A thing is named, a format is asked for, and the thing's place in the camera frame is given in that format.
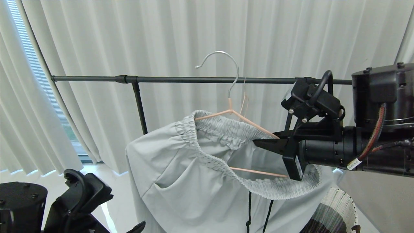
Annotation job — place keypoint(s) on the pink clothes hanger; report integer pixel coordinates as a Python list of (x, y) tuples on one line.
[(230, 103), (245, 94)]

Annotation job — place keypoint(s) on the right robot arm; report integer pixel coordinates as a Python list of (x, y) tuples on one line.
[(388, 97)]

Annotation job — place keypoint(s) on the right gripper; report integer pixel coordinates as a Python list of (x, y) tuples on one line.
[(323, 149)]

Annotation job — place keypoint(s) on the black clothes rack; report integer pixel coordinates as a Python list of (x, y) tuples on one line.
[(194, 79)]

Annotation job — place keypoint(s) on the white laundry basket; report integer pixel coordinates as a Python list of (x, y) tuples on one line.
[(339, 207)]

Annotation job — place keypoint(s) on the pale grey shorts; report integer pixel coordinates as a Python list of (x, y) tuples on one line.
[(181, 181)]

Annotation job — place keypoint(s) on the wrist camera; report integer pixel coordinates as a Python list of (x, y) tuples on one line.
[(320, 100), (90, 194)]

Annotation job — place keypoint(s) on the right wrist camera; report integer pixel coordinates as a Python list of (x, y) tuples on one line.
[(320, 100)]

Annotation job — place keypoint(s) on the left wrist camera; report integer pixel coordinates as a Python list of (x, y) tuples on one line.
[(90, 194)]

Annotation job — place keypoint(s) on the window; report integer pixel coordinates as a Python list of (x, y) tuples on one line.
[(29, 48)]

